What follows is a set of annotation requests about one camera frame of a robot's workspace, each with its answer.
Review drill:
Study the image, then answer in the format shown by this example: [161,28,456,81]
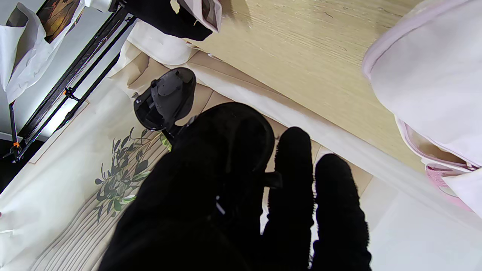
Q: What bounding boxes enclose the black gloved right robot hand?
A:
[124,0,214,42]

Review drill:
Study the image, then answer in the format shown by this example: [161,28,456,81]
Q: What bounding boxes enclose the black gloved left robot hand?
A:
[98,102,373,271]

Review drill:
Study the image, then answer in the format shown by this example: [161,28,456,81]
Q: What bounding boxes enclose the pale pink glasses pouch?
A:
[171,0,223,33]

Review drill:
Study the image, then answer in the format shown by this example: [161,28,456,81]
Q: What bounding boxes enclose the black sunglasses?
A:
[134,67,283,189]

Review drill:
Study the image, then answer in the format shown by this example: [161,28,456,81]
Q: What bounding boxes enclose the white beanbag cushion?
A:
[132,19,202,67]

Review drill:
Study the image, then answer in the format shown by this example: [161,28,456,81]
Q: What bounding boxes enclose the tall small-leaved green plant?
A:
[94,126,172,225]

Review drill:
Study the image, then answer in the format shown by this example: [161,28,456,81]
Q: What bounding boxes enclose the beige sofa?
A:
[109,38,452,226]

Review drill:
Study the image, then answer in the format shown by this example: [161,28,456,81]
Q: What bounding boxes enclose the black metal stand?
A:
[4,0,137,163]

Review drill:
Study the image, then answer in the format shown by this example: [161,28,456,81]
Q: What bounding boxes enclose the dark framed picture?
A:
[36,0,81,44]

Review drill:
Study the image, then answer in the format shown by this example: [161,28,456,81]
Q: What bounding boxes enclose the beige pleated curtain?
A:
[26,132,170,271]

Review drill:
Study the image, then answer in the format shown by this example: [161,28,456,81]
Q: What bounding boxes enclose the white plastic bag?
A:
[0,2,86,104]

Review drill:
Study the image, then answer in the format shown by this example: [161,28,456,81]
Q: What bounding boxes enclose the pink fabric backpack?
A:
[361,0,482,219]

